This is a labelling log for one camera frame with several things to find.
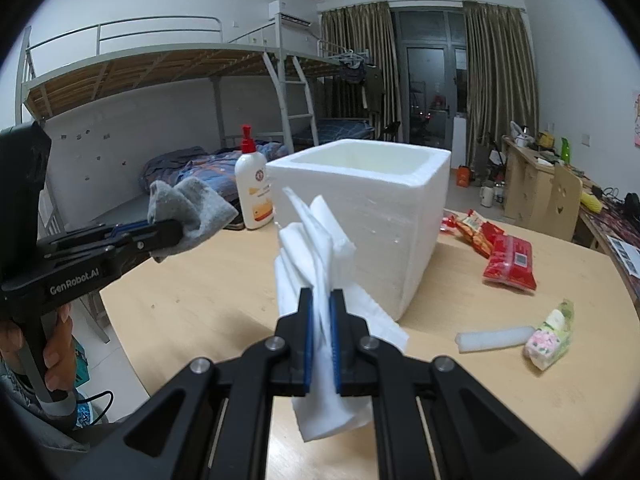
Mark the floral tissue pack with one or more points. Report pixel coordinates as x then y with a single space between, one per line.
550 342

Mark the yellow cloth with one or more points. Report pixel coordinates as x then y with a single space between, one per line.
591 202

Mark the metal bunk bed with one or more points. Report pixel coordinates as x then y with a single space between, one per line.
345 125
150 65

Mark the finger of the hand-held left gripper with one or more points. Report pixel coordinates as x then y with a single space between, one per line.
90 234
150 242

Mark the white floor kettle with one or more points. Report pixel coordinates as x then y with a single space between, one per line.
487 195

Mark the wooden chair with smiley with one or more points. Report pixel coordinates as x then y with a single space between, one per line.
562 205

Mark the person's left hand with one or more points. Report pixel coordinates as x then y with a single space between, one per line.
60 355

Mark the large red snack packet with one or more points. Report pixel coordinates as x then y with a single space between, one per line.
512 262

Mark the yellow box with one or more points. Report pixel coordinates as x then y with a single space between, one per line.
546 139

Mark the small red snack packet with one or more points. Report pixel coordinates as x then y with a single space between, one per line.
475 230

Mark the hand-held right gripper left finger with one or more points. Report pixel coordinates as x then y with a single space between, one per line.
306 345

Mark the white foam roll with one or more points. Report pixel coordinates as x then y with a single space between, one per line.
492 338

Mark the white air conditioner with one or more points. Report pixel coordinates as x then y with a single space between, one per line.
290 12

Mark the white lotion pump bottle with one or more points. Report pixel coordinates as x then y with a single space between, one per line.
254 190

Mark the brown curtain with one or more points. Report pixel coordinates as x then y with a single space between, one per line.
500 85
360 25

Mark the grey sock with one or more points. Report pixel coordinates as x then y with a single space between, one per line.
200 210

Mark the orange bag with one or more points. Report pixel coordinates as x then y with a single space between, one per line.
464 176

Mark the black smartphone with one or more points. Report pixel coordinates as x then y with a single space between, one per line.
235 224

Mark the wooden desk with patterned cloth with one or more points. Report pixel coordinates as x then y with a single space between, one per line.
605 230

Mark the hanging dark clothes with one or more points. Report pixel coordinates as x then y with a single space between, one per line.
365 80

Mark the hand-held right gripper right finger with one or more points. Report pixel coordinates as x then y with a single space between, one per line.
337 345

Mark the printed paper sheets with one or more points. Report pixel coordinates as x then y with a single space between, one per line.
625 255

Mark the blue plaid bedding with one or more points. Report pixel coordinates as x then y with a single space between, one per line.
335 130

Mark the blue patterned blanket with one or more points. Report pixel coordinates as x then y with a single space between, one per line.
200 165

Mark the white bed ladder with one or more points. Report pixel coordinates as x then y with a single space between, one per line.
295 105

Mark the white foam box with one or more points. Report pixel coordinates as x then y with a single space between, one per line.
380 220

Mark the glass balcony door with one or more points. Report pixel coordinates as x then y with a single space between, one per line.
430 75

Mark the pink cartoon wall poster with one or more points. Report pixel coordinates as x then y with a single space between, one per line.
636 120

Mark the blue patterned bag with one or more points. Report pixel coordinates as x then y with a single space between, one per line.
84 385

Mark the white foam sheet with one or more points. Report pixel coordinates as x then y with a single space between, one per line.
310 270

